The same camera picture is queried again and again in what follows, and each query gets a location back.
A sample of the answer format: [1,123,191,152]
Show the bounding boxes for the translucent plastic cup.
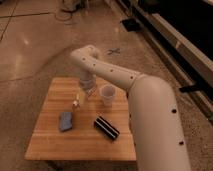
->
[99,84,116,107]

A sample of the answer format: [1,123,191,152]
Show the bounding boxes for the white plastic bottle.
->
[72,99,80,107]

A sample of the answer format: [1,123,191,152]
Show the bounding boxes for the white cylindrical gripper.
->
[76,75,96,105]

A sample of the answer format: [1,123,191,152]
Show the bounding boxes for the blue sponge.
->
[59,112,72,132]

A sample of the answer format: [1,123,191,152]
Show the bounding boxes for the wooden table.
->
[25,77,136,162]

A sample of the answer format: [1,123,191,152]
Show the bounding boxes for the black floor plate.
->
[121,18,140,32]

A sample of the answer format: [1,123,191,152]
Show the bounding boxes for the grey floor cables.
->
[54,0,88,25]

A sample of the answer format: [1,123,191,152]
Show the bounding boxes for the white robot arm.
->
[70,45,191,171]

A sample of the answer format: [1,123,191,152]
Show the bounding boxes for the black striped box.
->
[94,116,120,140]

